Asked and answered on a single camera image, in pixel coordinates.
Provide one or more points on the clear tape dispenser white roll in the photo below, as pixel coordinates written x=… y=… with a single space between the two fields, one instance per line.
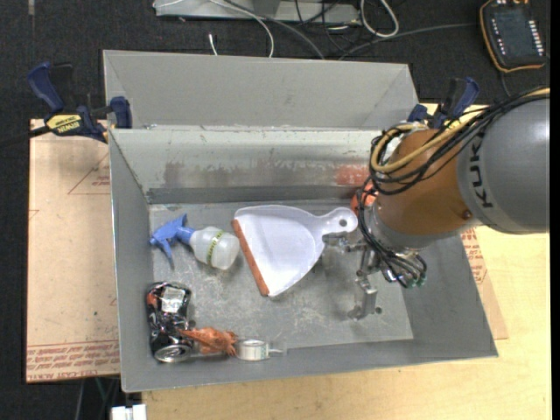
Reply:
x=253 y=350

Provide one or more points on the grey metal bin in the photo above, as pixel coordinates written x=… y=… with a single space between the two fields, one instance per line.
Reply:
x=245 y=94

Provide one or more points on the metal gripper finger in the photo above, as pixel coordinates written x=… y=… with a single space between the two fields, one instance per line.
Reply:
x=368 y=301
x=338 y=240

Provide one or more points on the orange toy crayfish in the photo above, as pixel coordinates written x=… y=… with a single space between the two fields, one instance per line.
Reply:
x=210 y=338

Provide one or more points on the crushed black drink can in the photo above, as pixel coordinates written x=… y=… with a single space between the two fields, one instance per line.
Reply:
x=168 y=317

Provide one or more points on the white dustpan with orange edge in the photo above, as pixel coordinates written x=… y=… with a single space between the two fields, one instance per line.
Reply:
x=284 y=243

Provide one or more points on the brown cardboard board red print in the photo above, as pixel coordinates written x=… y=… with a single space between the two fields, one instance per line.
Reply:
x=70 y=252

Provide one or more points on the white spray bottle blue head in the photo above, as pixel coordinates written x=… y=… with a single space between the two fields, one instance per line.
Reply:
x=214 y=245

